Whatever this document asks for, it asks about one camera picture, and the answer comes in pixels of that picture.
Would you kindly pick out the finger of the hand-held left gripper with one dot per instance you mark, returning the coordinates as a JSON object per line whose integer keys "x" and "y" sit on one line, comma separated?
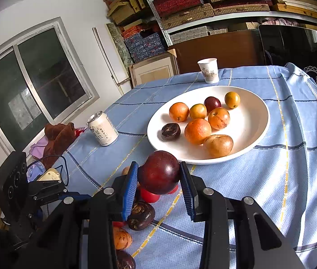
{"x": 74, "y": 196}

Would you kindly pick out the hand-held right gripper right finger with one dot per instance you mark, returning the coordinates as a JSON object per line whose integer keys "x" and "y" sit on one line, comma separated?
{"x": 188, "y": 193}

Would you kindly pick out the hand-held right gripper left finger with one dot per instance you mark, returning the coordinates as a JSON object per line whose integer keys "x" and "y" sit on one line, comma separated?
{"x": 129, "y": 193}

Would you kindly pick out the tiny orange fruit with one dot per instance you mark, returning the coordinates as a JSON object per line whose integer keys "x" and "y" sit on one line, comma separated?
{"x": 125, "y": 171}

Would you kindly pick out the dark water chestnut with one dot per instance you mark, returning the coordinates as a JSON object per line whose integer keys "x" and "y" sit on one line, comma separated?
{"x": 170, "y": 132}
{"x": 124, "y": 260}
{"x": 141, "y": 215}

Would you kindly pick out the dark purple plum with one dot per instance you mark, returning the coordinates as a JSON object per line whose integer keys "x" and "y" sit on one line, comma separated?
{"x": 159, "y": 172}
{"x": 212, "y": 103}

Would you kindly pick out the tan round fruit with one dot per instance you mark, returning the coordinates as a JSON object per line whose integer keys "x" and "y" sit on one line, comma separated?
{"x": 122, "y": 238}

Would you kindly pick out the large tan dimpled fruit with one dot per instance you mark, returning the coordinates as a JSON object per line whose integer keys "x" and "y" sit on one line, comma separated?
{"x": 218, "y": 145}

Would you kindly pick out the large orange mandarin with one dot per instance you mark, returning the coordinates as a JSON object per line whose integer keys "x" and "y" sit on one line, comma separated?
{"x": 198, "y": 131}

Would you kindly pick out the orange marked fruit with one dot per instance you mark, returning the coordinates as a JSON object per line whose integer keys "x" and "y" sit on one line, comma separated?
{"x": 219, "y": 118}

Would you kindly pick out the deep orange tangerine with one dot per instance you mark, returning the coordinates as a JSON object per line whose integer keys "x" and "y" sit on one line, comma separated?
{"x": 178, "y": 111}

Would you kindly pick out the yellow orange kumquat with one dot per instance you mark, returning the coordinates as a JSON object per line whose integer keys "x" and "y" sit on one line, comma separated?
{"x": 198, "y": 111}
{"x": 232, "y": 99}

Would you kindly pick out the white oval plate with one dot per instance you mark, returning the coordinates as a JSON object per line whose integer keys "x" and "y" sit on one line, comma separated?
{"x": 248, "y": 123}

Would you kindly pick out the light blue cloth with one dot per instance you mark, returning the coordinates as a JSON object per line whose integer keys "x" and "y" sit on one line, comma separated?
{"x": 35, "y": 173}

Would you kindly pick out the cream power strip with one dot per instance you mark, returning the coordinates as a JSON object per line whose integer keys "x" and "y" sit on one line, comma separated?
{"x": 49, "y": 174}

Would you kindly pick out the pink cloth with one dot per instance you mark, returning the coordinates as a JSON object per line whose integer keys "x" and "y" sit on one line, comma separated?
{"x": 39, "y": 148}

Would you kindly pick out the brown plush toy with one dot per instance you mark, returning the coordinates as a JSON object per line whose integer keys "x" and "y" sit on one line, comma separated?
{"x": 59, "y": 140}

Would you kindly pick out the red white checked cloth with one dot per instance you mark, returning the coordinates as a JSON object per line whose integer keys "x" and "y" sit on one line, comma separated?
{"x": 80, "y": 132}

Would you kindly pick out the white drink can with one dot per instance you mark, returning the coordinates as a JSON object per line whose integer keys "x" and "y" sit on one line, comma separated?
{"x": 103, "y": 131}

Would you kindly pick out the white paper cup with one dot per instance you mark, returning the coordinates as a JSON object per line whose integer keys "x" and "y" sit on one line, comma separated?
{"x": 208, "y": 71}

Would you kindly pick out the beige framed panel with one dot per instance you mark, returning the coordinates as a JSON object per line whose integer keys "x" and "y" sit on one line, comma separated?
{"x": 152, "y": 70}

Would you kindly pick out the white leaning slat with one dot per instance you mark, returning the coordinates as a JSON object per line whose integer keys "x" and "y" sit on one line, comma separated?
{"x": 106, "y": 58}

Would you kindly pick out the brown wooden board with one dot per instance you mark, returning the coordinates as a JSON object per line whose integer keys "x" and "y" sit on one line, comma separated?
{"x": 217, "y": 47}

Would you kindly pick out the green marbled panel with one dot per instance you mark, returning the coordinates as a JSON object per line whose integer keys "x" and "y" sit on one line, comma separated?
{"x": 120, "y": 44}

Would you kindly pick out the stack of blue patterned boxes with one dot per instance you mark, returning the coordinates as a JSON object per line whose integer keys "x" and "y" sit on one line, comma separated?
{"x": 144, "y": 44}

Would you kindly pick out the black flat screen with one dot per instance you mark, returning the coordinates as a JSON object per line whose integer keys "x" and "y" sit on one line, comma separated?
{"x": 292, "y": 50}

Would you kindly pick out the white metal shelf rack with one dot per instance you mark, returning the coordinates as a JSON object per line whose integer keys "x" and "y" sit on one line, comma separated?
{"x": 231, "y": 19}

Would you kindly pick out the pile of flat woven boxes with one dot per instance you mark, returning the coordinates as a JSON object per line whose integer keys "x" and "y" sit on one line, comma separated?
{"x": 186, "y": 5}

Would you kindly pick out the stack of tan wooden boxes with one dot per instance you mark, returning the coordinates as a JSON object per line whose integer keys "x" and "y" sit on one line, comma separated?
{"x": 124, "y": 5}

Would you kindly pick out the pink fabric bundle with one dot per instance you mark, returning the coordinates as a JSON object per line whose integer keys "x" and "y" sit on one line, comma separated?
{"x": 277, "y": 21}

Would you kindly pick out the sliding window white frame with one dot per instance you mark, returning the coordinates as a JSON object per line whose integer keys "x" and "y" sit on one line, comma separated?
{"x": 35, "y": 89}

